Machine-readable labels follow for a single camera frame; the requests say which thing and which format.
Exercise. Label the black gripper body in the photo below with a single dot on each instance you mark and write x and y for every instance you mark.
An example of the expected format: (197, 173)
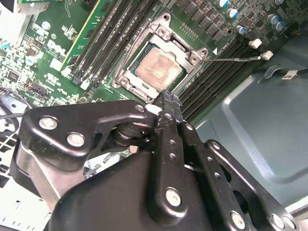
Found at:
(108, 197)

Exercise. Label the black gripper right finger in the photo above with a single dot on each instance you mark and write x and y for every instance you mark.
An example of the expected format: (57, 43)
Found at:
(216, 173)

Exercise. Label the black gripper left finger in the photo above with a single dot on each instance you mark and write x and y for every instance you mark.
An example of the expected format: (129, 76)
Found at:
(60, 125)

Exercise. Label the silver topped CPU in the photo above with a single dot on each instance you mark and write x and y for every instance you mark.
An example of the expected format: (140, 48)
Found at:
(157, 67)

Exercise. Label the metal socket cover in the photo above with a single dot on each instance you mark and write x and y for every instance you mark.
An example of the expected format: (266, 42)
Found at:
(166, 45)

